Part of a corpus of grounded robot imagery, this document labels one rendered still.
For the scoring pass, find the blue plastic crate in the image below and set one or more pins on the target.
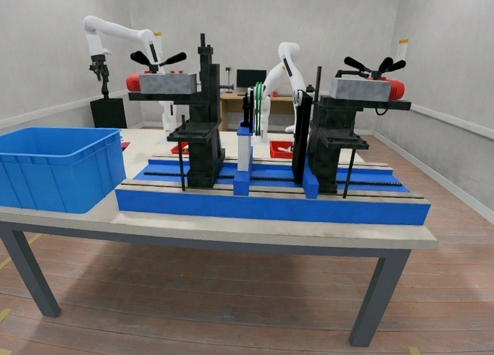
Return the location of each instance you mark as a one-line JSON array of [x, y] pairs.
[[73, 183]]

